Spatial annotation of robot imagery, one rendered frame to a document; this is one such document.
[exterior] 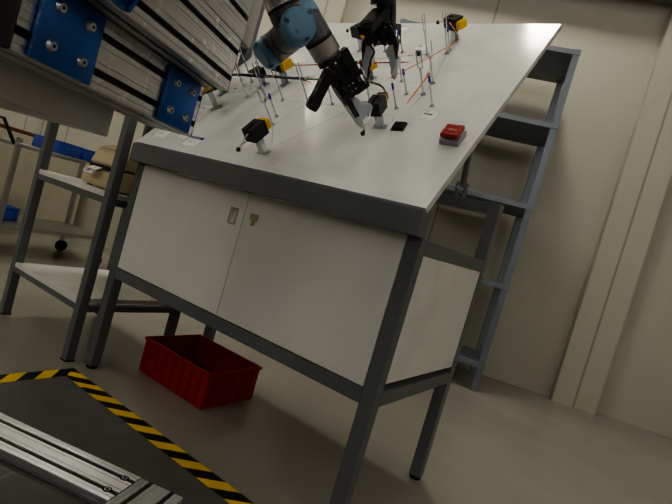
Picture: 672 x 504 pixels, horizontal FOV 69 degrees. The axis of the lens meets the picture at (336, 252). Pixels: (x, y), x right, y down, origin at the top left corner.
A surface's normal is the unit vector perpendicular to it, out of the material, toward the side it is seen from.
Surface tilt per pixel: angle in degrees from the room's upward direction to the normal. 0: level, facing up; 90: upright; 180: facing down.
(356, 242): 90
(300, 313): 90
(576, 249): 90
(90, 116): 90
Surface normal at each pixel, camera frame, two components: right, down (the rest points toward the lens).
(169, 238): -0.53, -0.11
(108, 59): 0.93, 0.28
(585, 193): -0.23, -0.02
